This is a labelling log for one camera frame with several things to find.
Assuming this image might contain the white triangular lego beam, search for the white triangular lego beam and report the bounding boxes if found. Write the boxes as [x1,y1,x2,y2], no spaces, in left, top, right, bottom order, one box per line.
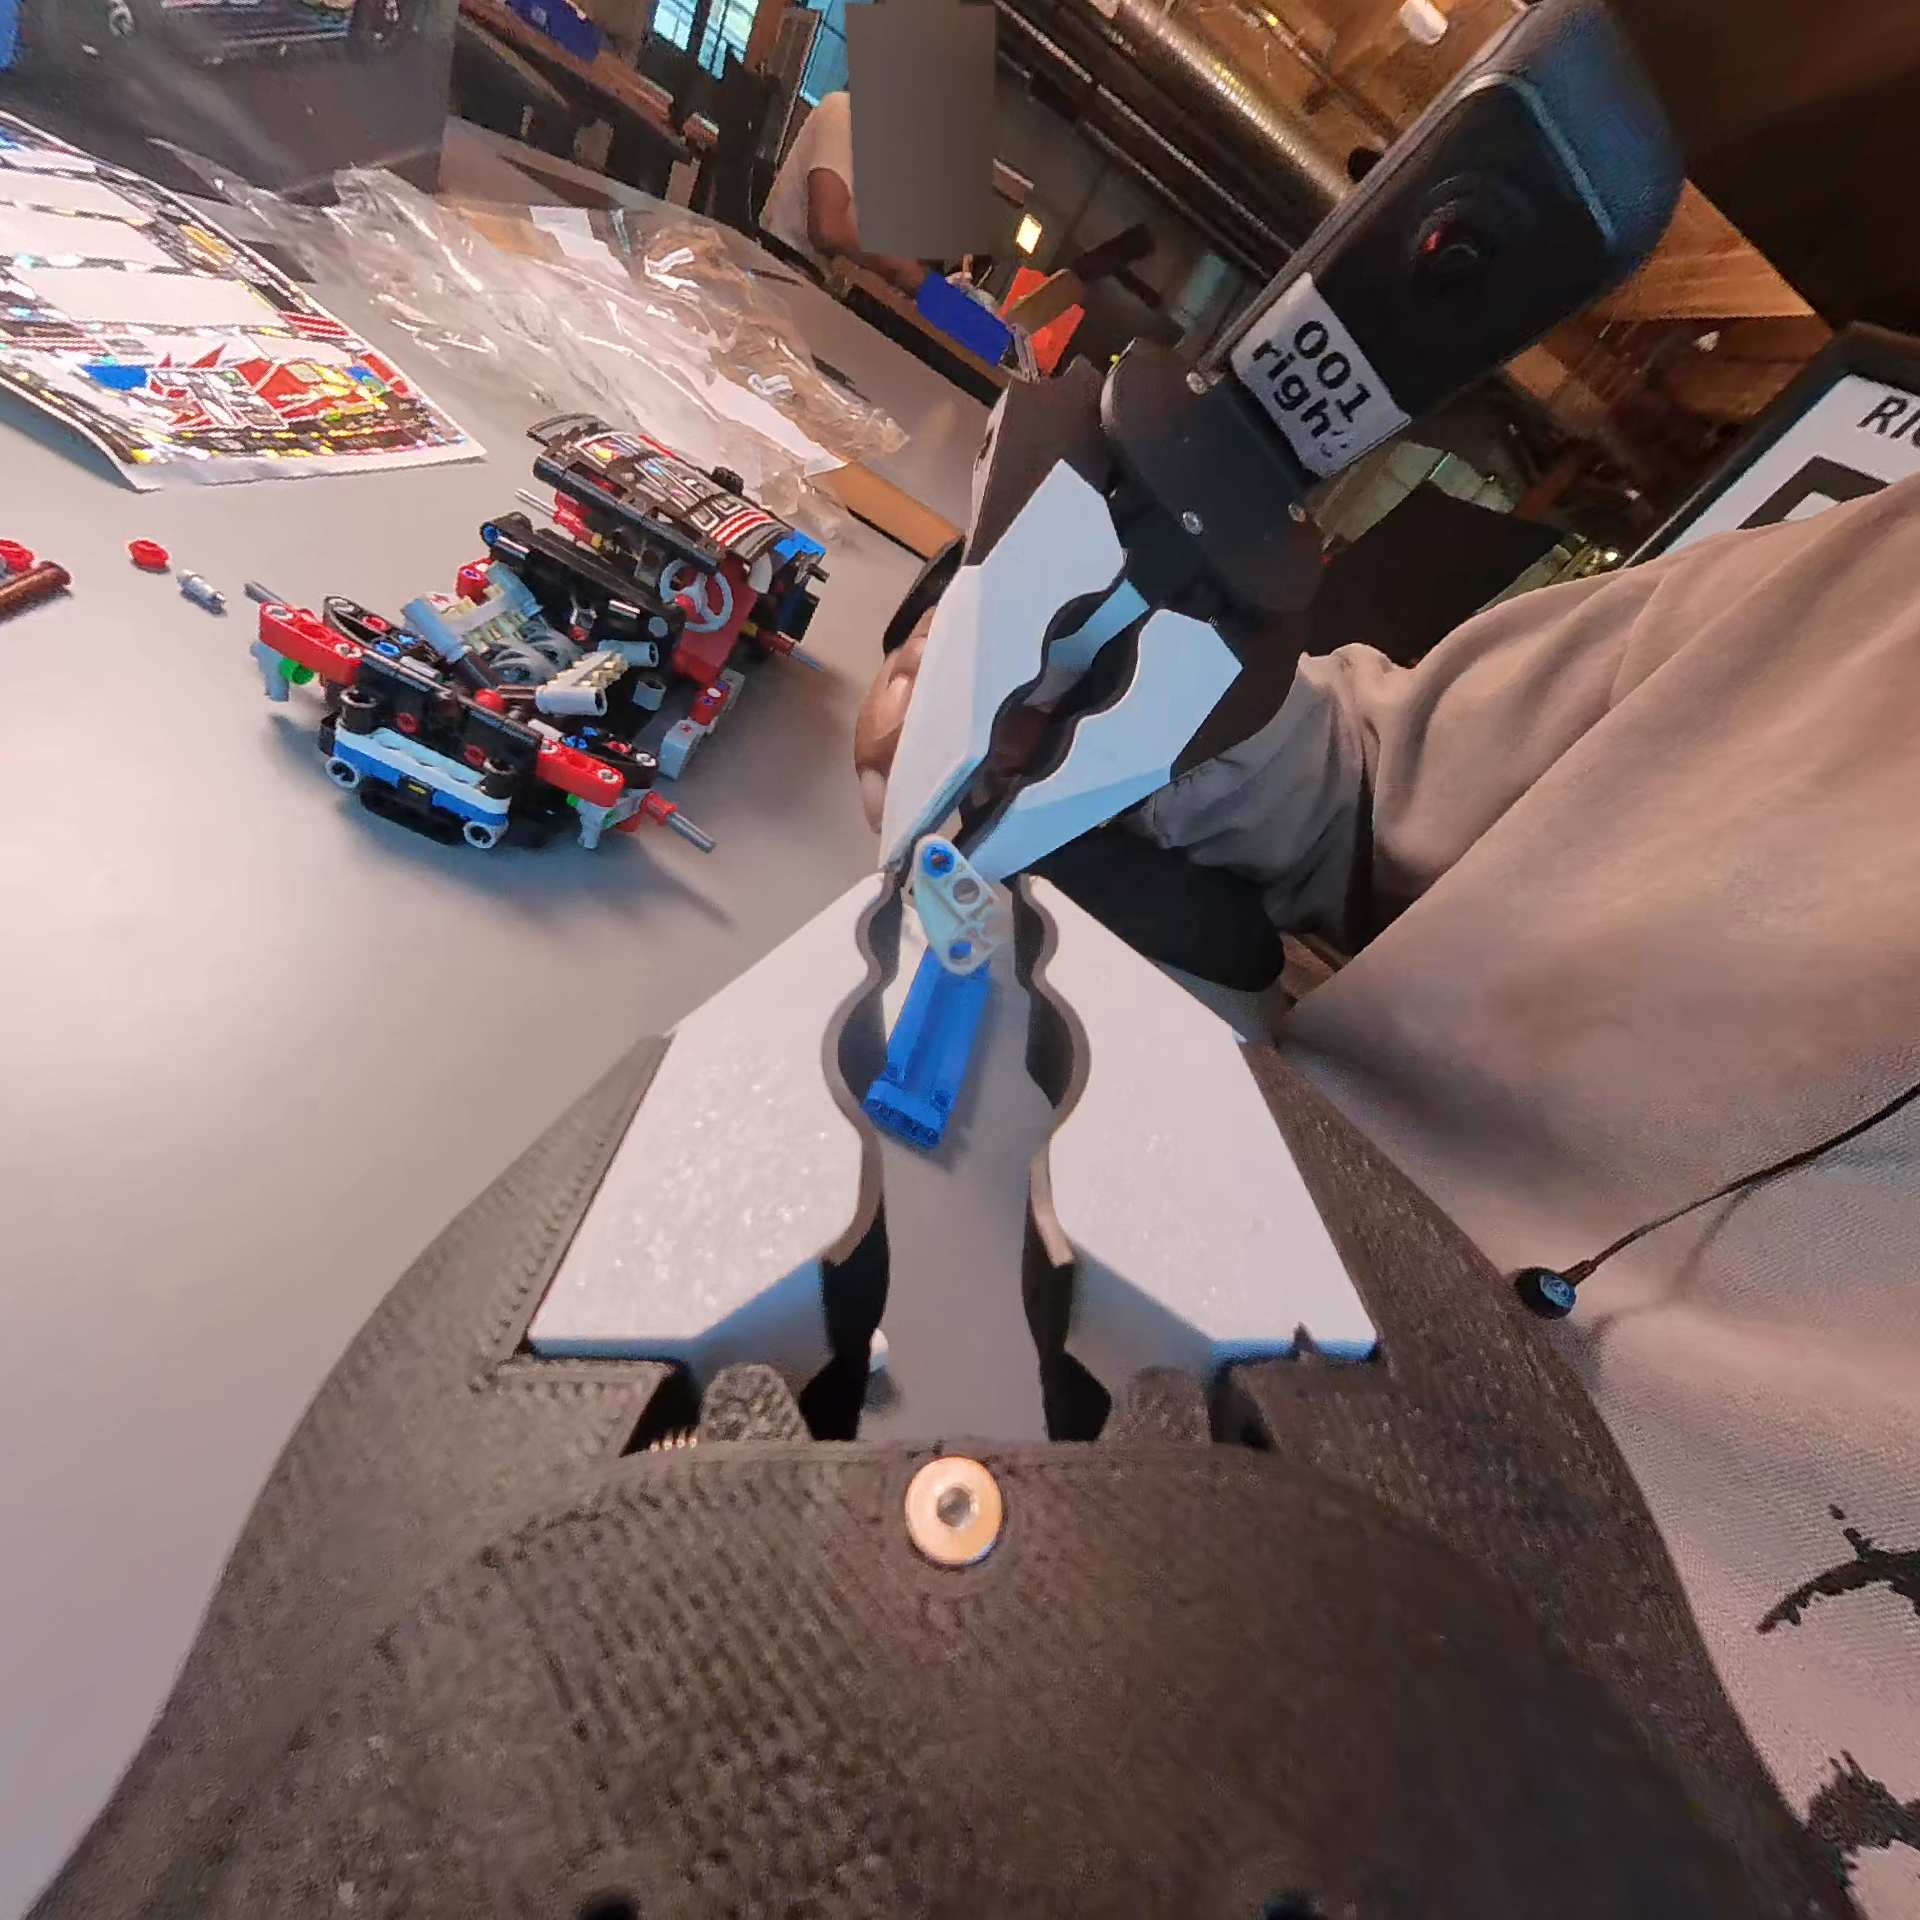
[908,835,1006,972]

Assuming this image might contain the lego sticker sheet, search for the lego sticker sheet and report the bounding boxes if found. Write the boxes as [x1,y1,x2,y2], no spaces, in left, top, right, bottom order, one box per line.
[0,112,489,494]

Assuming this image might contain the black cord with round end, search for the black cord with round end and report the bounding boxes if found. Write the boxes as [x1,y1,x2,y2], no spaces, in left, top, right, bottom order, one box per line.
[1511,1079,1920,1325]

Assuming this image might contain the crumpled clear plastic bags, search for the crumpled clear plastic bags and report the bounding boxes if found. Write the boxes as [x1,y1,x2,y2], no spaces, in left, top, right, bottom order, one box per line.
[194,163,912,509]

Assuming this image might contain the person's right forearm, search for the person's right forearm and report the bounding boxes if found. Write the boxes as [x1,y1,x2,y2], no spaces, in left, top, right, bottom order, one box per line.
[1124,477,1920,961]

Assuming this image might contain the blue and white lego panel assembly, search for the blue and white lego panel assembly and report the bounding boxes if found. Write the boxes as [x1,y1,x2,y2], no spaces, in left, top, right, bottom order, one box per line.
[862,944,996,1153]

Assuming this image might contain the partly built lego car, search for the partly built lego car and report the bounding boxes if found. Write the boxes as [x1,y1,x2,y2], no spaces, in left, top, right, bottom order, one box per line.
[250,412,832,859]

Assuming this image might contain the person's torso beige hoodie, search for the person's torso beige hoodie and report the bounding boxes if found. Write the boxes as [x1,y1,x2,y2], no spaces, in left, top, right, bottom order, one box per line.
[1282,839,1920,1920]

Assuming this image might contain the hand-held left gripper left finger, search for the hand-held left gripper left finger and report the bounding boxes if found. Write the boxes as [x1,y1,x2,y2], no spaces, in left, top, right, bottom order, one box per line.
[526,873,905,1388]

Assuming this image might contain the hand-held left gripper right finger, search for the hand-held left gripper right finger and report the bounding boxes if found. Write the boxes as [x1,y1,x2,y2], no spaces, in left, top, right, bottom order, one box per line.
[1023,873,1383,1401]

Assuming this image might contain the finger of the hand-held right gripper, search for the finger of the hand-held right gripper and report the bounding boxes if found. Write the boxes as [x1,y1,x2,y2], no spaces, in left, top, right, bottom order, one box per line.
[959,607,1248,879]
[873,456,1128,873]

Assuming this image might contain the black padded wrist rest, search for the black padded wrist rest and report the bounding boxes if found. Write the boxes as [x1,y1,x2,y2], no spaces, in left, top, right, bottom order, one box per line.
[1072,815,1374,993]

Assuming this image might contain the black framed white sign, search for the black framed white sign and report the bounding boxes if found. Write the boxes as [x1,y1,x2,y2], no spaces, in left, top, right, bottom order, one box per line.
[1626,323,1920,572]

